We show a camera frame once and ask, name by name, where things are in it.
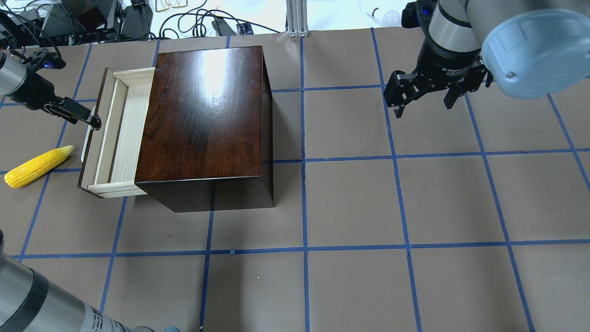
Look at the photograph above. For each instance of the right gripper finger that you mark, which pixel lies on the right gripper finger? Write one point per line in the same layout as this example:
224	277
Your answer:
458	89
399	91

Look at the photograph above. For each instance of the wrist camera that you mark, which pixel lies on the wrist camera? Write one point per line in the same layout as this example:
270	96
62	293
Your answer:
44	59
418	13

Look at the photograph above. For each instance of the yellow corn cob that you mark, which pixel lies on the yellow corn cob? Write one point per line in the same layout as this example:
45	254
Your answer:
33	169

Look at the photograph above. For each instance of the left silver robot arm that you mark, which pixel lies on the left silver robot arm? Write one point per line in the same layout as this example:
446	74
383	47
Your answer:
20	82

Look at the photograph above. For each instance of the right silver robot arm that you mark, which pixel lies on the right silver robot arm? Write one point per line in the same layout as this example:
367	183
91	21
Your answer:
529	48

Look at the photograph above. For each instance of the aluminium frame post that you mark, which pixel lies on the aluminium frame post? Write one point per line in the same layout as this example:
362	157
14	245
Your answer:
296	18

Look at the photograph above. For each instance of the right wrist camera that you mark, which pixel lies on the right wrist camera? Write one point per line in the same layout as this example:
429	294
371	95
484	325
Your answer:
418	13

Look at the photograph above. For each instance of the white light bulb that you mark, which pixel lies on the white light bulb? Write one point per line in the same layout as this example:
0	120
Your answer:
386	17

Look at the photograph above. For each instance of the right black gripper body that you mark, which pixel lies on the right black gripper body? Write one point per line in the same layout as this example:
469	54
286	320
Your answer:
448	62

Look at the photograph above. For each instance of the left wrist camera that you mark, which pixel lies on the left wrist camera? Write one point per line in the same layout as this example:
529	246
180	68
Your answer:
44	59

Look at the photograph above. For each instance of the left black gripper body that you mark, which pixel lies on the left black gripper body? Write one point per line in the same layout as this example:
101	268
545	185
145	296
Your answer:
32	91

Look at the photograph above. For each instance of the dark wooden drawer box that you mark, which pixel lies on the dark wooden drawer box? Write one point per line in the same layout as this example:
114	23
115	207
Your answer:
207	141

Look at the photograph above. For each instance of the black power adapter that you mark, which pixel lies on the black power adapter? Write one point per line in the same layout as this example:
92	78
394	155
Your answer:
222	28

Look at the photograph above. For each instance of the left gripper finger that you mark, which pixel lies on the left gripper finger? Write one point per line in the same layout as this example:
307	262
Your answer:
74	112

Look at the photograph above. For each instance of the wooden drawer with white handle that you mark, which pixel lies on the wooden drawer with white handle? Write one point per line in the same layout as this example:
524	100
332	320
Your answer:
110	154

